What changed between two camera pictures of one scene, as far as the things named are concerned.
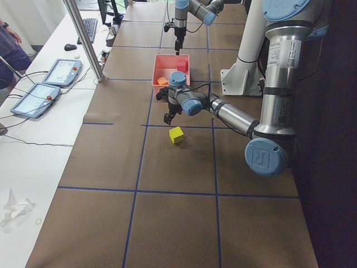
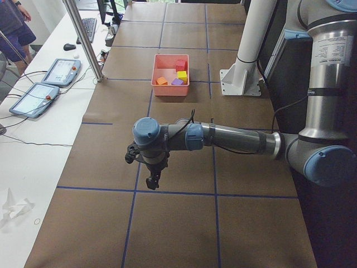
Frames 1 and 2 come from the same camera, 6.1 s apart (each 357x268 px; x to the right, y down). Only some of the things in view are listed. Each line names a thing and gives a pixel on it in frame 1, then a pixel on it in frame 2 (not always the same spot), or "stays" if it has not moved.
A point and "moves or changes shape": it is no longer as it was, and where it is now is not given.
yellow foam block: [176, 134] moves or changes shape
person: [13, 60] → [15, 34]
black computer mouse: [68, 47] stays
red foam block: [182, 65] stays
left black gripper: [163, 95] → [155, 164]
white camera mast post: [242, 77] stays
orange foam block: [162, 81] stays
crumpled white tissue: [13, 209] stays
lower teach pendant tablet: [33, 101] stays
